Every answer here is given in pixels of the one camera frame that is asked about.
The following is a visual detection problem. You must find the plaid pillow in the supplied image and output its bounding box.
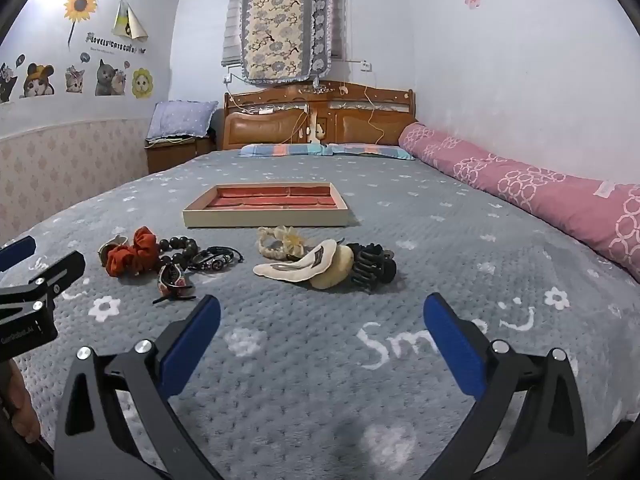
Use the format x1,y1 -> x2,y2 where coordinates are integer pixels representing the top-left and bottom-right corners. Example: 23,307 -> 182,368
324,142 -> 417,161
237,142 -> 328,159

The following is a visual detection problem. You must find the beige tray with brick lining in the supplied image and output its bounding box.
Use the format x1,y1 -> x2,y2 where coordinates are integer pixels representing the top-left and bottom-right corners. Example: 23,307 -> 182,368
182,183 -> 351,228

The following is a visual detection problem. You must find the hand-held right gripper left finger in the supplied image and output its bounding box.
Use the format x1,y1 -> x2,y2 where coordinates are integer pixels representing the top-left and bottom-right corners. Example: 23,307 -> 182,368
54,294 -> 226,480

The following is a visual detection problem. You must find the person's left hand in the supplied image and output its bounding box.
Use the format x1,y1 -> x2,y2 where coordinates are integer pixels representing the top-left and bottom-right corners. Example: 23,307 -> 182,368
0,364 -> 42,443

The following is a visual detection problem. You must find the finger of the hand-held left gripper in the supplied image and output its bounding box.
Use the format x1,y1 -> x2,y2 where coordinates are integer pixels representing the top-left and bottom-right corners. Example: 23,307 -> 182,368
0,251 -> 86,317
0,236 -> 37,273

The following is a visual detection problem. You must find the tan round hair pad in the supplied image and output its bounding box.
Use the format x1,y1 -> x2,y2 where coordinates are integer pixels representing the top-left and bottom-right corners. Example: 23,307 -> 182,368
310,246 -> 355,291

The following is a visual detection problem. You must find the black claw hair clip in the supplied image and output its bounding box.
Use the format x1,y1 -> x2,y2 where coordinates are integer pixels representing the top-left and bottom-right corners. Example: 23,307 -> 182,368
345,242 -> 388,292

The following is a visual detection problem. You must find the brown wooden bead bracelet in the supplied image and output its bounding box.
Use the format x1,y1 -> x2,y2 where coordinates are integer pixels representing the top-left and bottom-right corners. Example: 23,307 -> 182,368
157,235 -> 201,271

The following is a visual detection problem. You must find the yellow hat cat sticker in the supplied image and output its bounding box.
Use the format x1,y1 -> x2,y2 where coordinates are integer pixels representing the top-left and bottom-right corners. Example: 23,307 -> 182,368
19,62 -> 56,99

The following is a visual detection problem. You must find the purple dotted cushion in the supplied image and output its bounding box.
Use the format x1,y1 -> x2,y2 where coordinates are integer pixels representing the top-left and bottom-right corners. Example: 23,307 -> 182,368
146,100 -> 220,142

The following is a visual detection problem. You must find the rainbow striped hair clip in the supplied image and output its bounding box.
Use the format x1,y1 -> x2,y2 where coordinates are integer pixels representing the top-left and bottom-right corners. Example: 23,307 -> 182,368
152,261 -> 197,305

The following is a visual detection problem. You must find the wooden bed headboard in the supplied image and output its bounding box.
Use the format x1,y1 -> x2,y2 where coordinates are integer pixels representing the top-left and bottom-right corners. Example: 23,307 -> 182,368
222,80 -> 417,151

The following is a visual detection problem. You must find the yellow flower cat sticker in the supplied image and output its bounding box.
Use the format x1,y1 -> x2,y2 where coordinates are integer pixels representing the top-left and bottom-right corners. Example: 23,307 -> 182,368
130,67 -> 154,100

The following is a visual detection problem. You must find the wooden nightstand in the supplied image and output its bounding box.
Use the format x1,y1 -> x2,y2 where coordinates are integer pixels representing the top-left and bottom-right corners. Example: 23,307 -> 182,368
145,135 -> 217,176

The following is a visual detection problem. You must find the tabby kitten wall sticker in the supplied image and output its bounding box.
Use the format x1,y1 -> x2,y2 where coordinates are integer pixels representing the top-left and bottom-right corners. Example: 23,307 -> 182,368
64,64 -> 86,94

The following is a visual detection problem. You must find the peeling wall poster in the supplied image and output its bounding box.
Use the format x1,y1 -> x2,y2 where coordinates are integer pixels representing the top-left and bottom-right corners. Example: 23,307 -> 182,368
112,0 -> 149,44

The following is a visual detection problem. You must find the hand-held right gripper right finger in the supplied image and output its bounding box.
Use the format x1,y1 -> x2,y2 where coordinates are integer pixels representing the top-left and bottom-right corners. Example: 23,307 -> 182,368
422,292 -> 591,480

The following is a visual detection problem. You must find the cream flower scrunchie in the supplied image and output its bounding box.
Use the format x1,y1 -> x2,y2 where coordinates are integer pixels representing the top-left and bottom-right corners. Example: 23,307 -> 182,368
256,226 -> 306,262

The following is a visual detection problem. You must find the grey cats wall sticker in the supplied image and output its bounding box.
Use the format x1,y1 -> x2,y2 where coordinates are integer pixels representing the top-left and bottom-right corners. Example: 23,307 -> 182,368
94,58 -> 127,97

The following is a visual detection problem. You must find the grey flower print blanket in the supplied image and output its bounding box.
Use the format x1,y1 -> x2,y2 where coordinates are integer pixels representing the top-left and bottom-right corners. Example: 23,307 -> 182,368
0,151 -> 640,480

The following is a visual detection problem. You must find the black cat wall sticker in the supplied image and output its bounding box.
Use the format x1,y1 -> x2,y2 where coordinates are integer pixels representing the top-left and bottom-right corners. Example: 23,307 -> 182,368
0,62 -> 19,104

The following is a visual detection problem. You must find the lettering wall sticker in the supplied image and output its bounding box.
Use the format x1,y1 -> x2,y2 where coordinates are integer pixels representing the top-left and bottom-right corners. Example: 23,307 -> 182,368
84,32 -> 147,56

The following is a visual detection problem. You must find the cream rabbit ear hairband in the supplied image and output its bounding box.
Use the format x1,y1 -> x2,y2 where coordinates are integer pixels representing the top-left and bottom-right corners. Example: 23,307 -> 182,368
252,239 -> 341,279

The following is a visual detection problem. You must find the orange scrunchie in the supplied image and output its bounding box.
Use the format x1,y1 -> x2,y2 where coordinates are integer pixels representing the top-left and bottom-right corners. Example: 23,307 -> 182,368
106,226 -> 162,277

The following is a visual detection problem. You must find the black braided cord bracelet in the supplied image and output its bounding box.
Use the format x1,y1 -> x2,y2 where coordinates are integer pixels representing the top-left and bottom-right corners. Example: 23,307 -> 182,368
190,246 -> 244,272

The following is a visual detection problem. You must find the brown and beige hair clip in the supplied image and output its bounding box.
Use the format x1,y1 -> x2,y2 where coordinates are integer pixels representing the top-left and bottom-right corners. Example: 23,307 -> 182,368
98,234 -> 128,267

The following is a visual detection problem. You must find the orange charging cable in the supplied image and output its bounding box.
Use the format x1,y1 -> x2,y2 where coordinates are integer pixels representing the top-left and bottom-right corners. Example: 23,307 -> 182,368
363,71 -> 387,147

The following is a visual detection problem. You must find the pink patterned rolled quilt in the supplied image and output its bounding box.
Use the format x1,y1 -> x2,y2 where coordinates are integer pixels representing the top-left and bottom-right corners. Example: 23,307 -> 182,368
398,121 -> 640,282

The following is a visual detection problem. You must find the sunflower wall sticker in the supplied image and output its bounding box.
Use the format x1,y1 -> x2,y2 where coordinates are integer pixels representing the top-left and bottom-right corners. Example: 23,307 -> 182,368
62,0 -> 99,51

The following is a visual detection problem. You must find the hanging floral quilt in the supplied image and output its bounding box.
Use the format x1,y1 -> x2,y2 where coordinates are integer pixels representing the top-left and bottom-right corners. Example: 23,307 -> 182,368
240,0 -> 334,86

